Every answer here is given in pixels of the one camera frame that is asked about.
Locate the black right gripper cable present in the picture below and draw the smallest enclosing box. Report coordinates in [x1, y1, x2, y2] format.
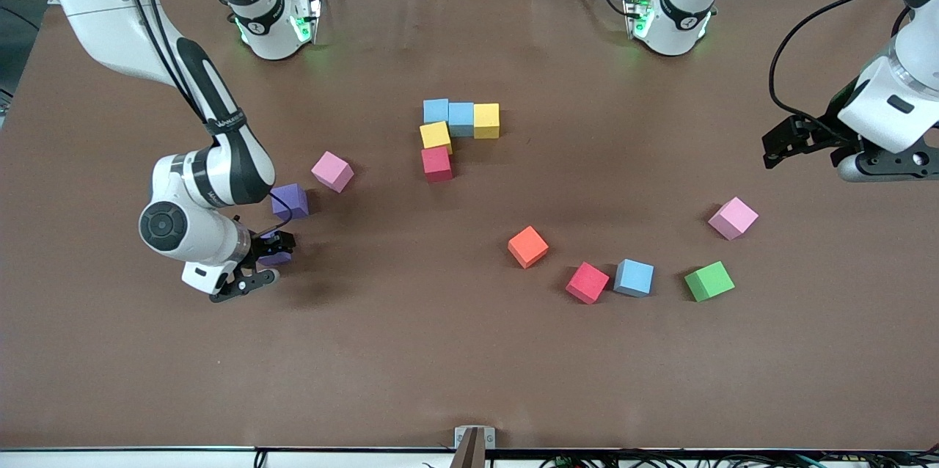
[110, 0, 295, 235]

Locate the pink foam cube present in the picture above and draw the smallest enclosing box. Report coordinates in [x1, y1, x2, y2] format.
[708, 197, 759, 241]
[311, 151, 355, 194]

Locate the green foam cube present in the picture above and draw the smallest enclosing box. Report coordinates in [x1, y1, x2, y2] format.
[684, 260, 736, 303]

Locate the red foam cube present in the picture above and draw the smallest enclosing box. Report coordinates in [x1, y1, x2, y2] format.
[422, 147, 454, 183]
[566, 262, 610, 305]

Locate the brown table mat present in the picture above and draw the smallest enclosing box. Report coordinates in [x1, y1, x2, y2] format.
[0, 0, 939, 450]

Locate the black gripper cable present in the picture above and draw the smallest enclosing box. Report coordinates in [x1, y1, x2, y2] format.
[110, 0, 295, 235]
[768, 0, 899, 124]

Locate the purple foam cube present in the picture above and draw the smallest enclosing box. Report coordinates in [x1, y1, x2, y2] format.
[258, 232, 294, 268]
[271, 183, 310, 222]

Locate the grey metal bracket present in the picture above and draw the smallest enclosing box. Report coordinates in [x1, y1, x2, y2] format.
[454, 425, 497, 450]

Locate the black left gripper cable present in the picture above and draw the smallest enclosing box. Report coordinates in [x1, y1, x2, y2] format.
[768, 0, 899, 124]

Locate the yellow foam cube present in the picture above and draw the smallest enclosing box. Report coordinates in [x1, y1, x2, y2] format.
[473, 103, 501, 140]
[420, 121, 453, 153]

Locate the orange foam cube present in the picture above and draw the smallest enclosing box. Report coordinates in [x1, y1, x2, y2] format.
[508, 226, 549, 269]

